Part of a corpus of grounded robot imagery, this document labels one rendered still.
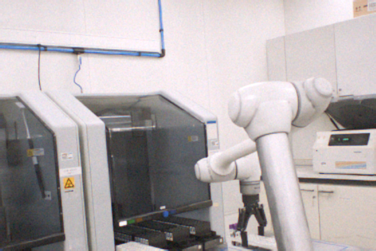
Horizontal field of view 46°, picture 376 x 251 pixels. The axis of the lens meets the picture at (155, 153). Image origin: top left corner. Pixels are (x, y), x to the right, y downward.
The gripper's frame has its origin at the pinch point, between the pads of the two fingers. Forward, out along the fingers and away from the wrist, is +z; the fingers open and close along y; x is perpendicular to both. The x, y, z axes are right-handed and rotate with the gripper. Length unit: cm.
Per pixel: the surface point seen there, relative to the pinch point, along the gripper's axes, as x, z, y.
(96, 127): 40, -54, -51
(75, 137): 39, -50, -62
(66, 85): 153, -86, -10
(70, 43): 148, -114, -7
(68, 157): 39, -42, -66
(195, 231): 40.6, 2.7, 2.0
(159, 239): 39.5, 1.5, -22.1
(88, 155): 40, -42, -56
